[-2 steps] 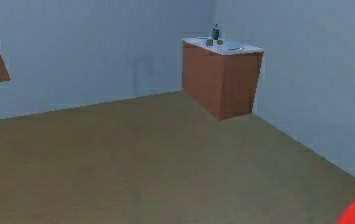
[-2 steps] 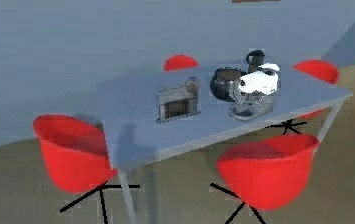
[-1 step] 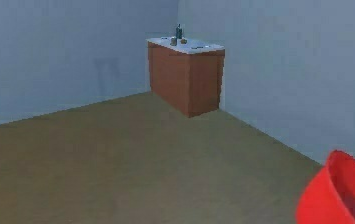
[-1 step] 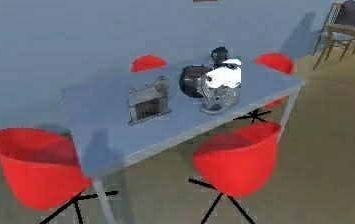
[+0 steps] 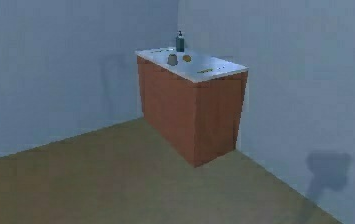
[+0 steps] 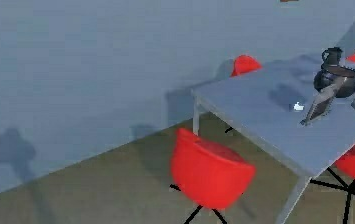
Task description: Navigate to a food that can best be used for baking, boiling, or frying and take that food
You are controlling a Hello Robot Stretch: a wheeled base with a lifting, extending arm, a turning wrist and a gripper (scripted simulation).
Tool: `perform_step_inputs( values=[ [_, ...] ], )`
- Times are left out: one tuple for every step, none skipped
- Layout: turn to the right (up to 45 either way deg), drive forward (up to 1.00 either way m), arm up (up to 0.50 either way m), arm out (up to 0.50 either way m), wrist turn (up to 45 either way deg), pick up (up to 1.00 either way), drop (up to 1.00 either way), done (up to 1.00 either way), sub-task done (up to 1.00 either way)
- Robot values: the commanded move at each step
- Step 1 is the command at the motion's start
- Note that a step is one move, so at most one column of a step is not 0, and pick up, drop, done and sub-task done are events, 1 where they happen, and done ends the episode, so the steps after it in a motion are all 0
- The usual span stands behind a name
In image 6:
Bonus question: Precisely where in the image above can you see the grey-blue table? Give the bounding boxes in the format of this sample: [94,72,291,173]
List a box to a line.
[190,49,355,224]

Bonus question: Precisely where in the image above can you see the black pot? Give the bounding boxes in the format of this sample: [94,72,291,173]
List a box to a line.
[313,65,355,99]

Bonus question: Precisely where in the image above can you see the black kettle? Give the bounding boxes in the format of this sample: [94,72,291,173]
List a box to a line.
[321,47,344,68]

